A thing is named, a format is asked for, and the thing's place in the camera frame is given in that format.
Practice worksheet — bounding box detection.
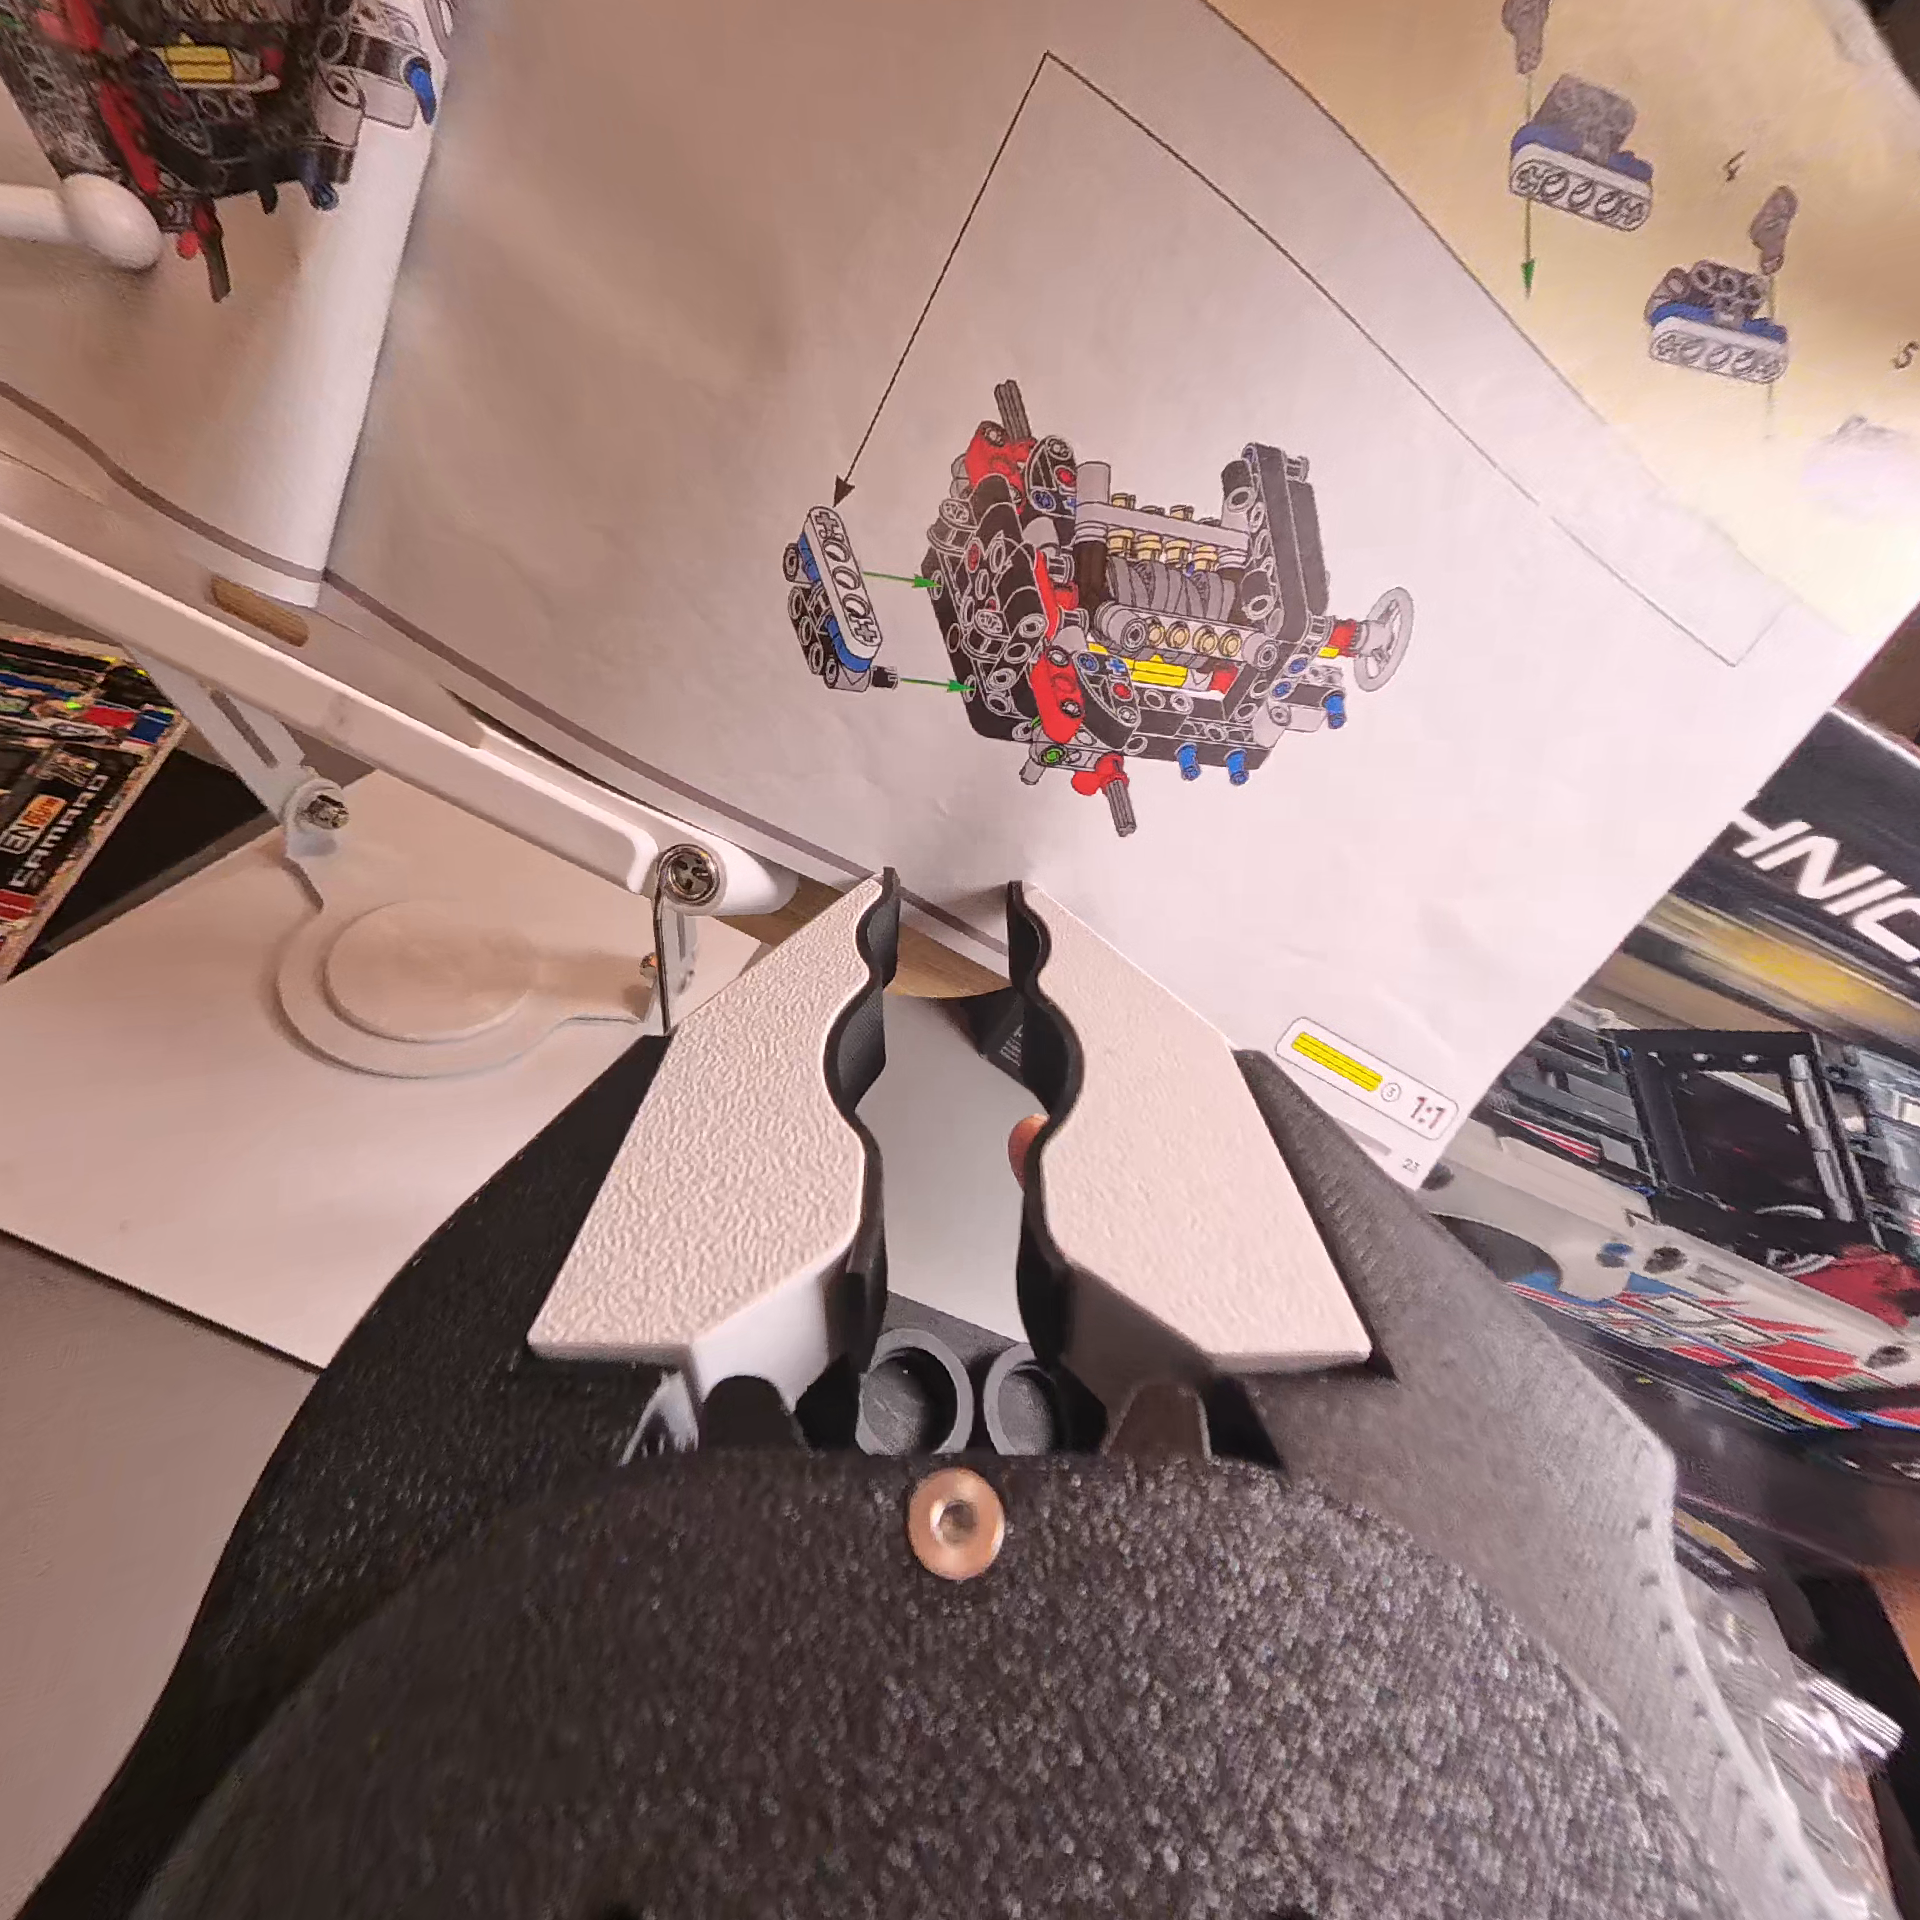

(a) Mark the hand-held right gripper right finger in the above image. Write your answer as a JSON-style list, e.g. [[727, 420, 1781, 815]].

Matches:
[[1004, 881, 1374, 1450]]

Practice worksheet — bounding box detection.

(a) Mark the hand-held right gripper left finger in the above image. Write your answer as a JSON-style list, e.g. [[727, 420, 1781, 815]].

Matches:
[[529, 870, 903, 1450]]

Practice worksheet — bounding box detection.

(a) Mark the black lego set box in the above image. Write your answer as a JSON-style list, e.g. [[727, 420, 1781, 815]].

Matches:
[[1417, 703, 1920, 1519]]

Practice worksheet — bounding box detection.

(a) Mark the lego instruction booklet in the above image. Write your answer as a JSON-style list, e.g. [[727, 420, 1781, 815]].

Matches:
[[0, 0, 1920, 1193]]

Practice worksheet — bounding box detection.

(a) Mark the holographic sticker sheet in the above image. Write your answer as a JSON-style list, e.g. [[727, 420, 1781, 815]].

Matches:
[[0, 621, 192, 980]]

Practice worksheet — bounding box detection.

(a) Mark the clear plastic bag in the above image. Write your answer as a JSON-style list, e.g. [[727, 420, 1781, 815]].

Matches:
[[1724, 1573, 1920, 1920]]

